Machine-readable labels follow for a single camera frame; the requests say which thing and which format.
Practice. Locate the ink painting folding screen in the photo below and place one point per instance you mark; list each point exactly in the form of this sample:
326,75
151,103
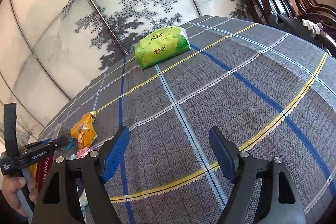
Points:
52,49

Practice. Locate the cream blue cracker packet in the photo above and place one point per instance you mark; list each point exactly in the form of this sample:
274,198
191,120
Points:
83,200

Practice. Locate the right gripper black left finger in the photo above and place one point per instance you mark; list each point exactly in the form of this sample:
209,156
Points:
58,200

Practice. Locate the red toffee tin box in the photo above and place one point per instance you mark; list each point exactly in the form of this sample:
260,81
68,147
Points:
43,168

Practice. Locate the orange snack packet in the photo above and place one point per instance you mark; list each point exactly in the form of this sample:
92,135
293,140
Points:
84,132

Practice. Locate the pink white candy packet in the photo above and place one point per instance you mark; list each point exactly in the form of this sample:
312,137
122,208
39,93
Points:
82,153

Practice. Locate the grey plaid tablecloth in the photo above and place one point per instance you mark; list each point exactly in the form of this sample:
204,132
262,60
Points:
269,92

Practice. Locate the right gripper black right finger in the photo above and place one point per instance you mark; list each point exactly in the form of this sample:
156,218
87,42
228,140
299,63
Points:
279,201

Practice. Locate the yellow clear nut bar packet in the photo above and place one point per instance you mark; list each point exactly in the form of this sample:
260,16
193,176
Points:
93,114

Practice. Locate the green tissue pack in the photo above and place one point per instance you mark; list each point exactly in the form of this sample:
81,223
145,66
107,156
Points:
160,45

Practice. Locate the dark wooden chair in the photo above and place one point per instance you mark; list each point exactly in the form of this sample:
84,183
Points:
313,23
305,6

